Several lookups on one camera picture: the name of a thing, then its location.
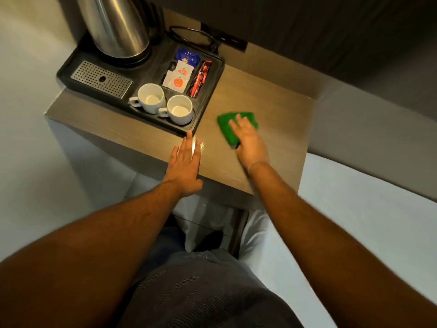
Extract white ceramic cup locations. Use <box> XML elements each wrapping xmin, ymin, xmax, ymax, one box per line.
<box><xmin>158</xmin><ymin>95</ymin><xmax>195</xmax><ymax>126</ymax></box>
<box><xmin>129</xmin><ymin>83</ymin><xmax>167</xmax><ymax>115</ymax></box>

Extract red stick sachets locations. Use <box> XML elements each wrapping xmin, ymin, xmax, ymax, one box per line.
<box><xmin>187</xmin><ymin>60</ymin><xmax>212</xmax><ymax>99</ymax></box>

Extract blue sachet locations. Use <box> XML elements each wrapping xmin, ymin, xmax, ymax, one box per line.
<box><xmin>174</xmin><ymin>48</ymin><xmax>201</xmax><ymax>68</ymax></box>

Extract black wall socket panel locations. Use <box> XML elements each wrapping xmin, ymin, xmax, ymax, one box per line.
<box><xmin>200</xmin><ymin>23</ymin><xmax>248</xmax><ymax>52</ymax></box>

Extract person's right forearm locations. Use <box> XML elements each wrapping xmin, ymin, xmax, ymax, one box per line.
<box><xmin>247</xmin><ymin>161</ymin><xmax>437</xmax><ymax>328</ymax></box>

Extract stainless steel electric kettle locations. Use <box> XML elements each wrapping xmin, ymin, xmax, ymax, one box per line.
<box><xmin>75</xmin><ymin>0</ymin><xmax>164</xmax><ymax>60</ymax></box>

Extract green cleaning cloth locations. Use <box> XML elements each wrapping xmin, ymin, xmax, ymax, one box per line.
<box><xmin>217</xmin><ymin>112</ymin><xmax>259</xmax><ymax>149</ymax></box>

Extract white tea bag sachet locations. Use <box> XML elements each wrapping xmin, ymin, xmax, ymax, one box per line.
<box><xmin>162</xmin><ymin>70</ymin><xmax>189</xmax><ymax>94</ymax></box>
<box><xmin>174</xmin><ymin>60</ymin><xmax>195</xmax><ymax>78</ymax></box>

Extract white bed sheet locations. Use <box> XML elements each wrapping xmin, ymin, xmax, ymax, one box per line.
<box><xmin>238</xmin><ymin>153</ymin><xmax>437</xmax><ymax>328</ymax></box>

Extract black kettle base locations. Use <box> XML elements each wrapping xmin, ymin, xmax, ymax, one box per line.
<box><xmin>97</xmin><ymin>42</ymin><xmax>153</xmax><ymax>68</ymax></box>

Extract grey shorts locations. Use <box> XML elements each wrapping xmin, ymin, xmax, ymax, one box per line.
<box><xmin>115</xmin><ymin>226</ymin><xmax>305</xmax><ymax>328</ymax></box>

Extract perforated metal drip grate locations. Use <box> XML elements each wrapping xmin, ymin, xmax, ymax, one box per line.
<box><xmin>71</xmin><ymin>61</ymin><xmax>133</xmax><ymax>99</ymax></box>

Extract person's left hand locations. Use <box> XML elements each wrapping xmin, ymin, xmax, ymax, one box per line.
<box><xmin>163</xmin><ymin>130</ymin><xmax>204</xmax><ymax>198</ymax></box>

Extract person's left forearm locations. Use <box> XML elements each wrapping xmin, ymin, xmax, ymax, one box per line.
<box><xmin>0</xmin><ymin>182</ymin><xmax>181</xmax><ymax>328</ymax></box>

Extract person's right hand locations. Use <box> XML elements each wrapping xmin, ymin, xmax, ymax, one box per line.
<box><xmin>228</xmin><ymin>114</ymin><xmax>270</xmax><ymax>172</ymax></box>

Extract black plastic hospitality tray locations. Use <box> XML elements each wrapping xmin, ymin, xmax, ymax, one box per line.
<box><xmin>56</xmin><ymin>30</ymin><xmax>225</xmax><ymax>136</ymax></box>

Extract black power cable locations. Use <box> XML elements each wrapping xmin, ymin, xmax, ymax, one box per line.
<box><xmin>168</xmin><ymin>26</ymin><xmax>220</xmax><ymax>54</ymax></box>

